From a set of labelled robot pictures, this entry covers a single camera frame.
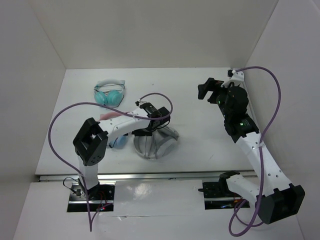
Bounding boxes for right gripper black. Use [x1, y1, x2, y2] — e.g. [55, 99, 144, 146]
[197, 77, 231, 119]

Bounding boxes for grey white headphones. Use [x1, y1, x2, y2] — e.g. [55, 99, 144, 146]
[133, 126, 180, 160]

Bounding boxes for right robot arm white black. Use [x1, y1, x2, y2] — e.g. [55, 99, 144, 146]
[197, 78, 305, 224]

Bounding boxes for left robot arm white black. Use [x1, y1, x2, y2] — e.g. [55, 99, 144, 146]
[73, 102, 171, 200]

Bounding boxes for pink blue cat-ear headphones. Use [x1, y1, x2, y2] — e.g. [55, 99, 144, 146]
[99, 111, 129, 150]

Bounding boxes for teal white cat-ear headphones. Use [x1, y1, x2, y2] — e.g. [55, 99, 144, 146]
[93, 79, 126, 108]

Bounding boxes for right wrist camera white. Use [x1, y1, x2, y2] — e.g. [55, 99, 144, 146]
[221, 69, 245, 88]

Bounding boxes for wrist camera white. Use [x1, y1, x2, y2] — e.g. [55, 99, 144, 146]
[135, 100, 150, 109]
[221, 69, 245, 88]

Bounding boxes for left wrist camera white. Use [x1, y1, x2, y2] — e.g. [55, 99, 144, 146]
[135, 100, 150, 109]

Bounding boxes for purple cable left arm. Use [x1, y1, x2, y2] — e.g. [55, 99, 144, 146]
[48, 92, 175, 232]

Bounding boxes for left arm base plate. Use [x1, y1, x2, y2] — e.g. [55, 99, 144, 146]
[67, 182, 116, 213]

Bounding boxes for aluminium rail front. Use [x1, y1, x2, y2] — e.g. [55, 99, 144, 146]
[39, 170, 257, 182]

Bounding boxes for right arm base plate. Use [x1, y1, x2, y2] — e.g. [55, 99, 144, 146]
[198, 182, 243, 210]

